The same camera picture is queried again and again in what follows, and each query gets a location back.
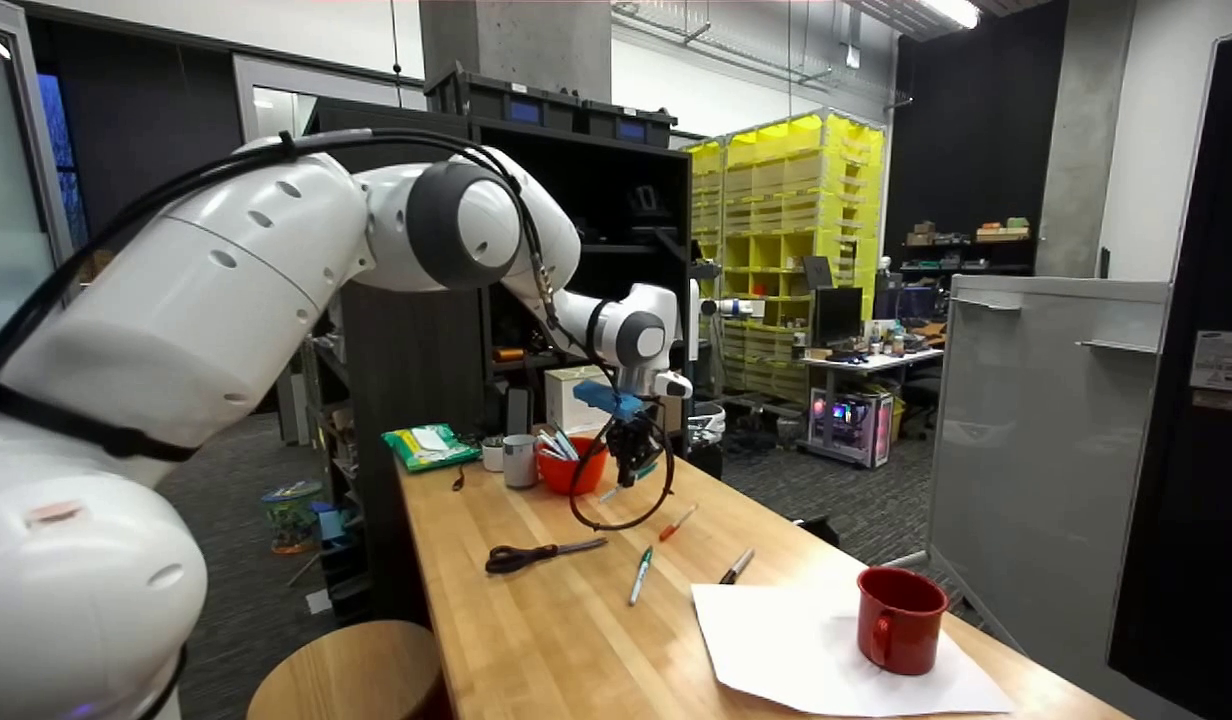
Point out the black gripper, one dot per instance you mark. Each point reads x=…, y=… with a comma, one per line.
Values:
x=641, y=438

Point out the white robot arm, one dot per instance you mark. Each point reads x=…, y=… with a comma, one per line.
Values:
x=179, y=322

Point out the red marker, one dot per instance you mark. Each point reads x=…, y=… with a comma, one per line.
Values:
x=677, y=525

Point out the white blue marker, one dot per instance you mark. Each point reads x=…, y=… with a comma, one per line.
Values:
x=559, y=446

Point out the green capped white marker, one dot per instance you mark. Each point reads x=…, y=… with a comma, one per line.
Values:
x=641, y=573

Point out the black marker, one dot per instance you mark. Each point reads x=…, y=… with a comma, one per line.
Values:
x=738, y=567

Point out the trash bin with liner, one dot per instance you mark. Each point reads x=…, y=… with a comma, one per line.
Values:
x=705, y=425

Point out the red bowl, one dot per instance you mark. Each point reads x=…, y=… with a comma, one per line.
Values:
x=559, y=474

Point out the white box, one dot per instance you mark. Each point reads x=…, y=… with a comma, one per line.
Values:
x=568, y=384

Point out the white cylindrical cup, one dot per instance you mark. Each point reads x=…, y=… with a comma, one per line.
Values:
x=517, y=463

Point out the green wipes pack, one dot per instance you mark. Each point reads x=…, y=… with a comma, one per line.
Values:
x=428, y=448

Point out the lit computer case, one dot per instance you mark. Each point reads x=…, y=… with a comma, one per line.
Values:
x=851, y=425

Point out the white paper sheet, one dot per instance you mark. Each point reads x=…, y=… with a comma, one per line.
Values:
x=802, y=653

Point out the black shelving unit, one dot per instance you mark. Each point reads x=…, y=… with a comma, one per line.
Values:
x=419, y=360

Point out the computer monitor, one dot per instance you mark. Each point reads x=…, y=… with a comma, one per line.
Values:
x=836, y=312

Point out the white office desk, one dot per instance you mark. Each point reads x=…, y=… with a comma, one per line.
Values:
x=870, y=356

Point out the red mug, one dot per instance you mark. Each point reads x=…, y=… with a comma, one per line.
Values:
x=896, y=621

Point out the green floor container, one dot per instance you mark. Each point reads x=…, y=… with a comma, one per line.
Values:
x=293, y=518

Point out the round wooden stool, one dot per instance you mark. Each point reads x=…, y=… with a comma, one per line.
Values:
x=348, y=674

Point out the dark storage bins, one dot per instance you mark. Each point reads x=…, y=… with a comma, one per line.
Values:
x=550, y=110

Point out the grey metal cabinet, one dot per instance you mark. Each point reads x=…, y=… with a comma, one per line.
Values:
x=1040, y=452

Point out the ceiling light strip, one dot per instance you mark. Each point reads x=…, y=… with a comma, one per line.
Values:
x=958, y=11

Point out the white label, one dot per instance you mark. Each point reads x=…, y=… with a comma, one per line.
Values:
x=1224, y=360

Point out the glass partition panel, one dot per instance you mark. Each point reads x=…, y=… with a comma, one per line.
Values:
x=9, y=201

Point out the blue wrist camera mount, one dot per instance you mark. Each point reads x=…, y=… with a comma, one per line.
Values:
x=610, y=399

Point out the black wall panel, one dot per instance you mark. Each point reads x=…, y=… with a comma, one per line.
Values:
x=1199, y=534

